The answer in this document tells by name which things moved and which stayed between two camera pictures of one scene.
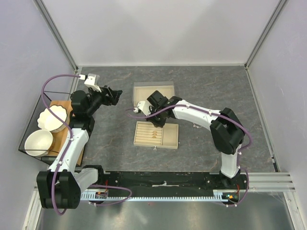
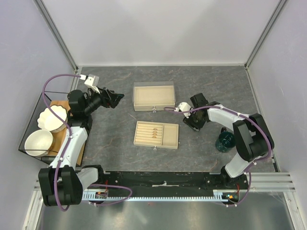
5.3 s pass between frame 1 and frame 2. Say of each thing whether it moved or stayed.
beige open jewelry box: stayed
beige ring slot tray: stayed
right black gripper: moved
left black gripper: stayed
